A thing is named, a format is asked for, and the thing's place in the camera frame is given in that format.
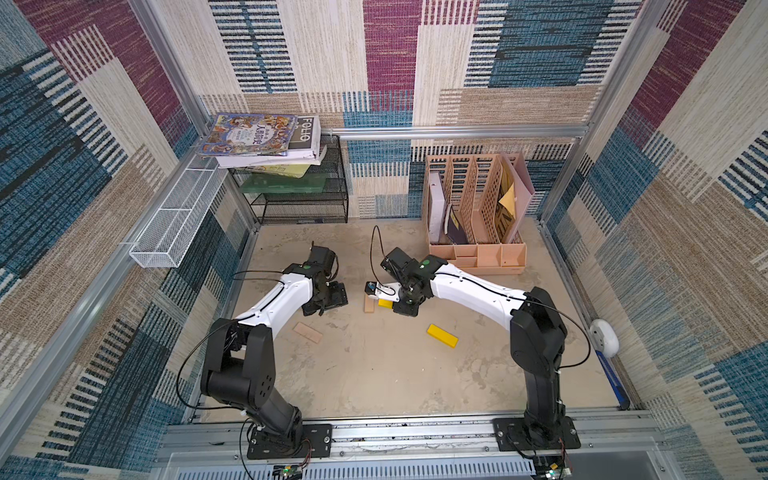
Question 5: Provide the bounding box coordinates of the white binder in organizer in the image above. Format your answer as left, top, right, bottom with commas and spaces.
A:
428, 171, 446, 244

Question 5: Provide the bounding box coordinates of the white mesh wall basket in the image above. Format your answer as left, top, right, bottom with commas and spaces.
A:
129, 155, 226, 268

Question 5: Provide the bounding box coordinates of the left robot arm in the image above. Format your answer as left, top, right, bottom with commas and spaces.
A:
200, 245, 348, 451

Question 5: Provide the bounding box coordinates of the pink desk organizer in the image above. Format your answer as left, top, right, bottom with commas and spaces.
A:
422, 152, 535, 276

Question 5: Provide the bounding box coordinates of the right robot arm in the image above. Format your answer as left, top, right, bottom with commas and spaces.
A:
365, 248, 568, 448

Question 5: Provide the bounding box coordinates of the natural wood block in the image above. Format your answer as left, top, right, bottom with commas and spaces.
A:
293, 322, 323, 344
363, 296, 377, 314

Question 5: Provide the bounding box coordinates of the white round device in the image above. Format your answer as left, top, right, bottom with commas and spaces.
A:
590, 319, 620, 359

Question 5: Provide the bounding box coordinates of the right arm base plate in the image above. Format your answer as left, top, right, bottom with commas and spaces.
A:
492, 416, 582, 452

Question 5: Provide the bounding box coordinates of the black wire shelf rack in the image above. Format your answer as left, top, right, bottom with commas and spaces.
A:
230, 135, 349, 226

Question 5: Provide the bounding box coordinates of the colourful picture book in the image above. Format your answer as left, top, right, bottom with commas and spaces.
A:
199, 113, 298, 156

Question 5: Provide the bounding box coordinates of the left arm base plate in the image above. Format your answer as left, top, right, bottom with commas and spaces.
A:
245, 424, 333, 461

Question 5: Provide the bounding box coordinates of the black and white Folio book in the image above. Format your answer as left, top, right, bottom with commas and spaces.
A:
211, 115, 325, 168

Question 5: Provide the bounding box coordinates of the green folder on shelf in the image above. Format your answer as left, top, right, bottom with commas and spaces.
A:
240, 174, 326, 194

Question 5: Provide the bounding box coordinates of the dark notebook in organizer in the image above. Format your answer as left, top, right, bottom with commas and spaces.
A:
443, 205, 469, 245

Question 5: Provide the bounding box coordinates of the yellow paper in organizer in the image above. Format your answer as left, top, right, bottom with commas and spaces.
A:
498, 183, 516, 221

